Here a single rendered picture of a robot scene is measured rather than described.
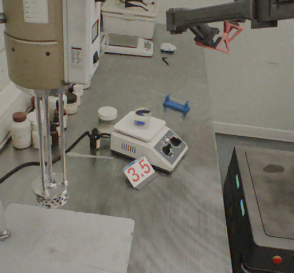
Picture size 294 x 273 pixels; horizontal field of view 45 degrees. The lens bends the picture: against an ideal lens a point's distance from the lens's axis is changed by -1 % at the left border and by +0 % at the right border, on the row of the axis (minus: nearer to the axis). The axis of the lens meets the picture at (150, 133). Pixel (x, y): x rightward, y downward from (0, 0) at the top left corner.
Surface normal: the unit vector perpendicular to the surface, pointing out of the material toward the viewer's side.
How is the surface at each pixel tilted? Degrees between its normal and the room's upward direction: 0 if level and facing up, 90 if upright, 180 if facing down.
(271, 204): 0
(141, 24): 94
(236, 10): 87
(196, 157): 0
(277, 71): 90
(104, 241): 0
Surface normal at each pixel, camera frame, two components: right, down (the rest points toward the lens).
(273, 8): -0.74, 0.21
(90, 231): 0.10, -0.84
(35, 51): 0.14, 0.54
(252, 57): -0.08, 0.52
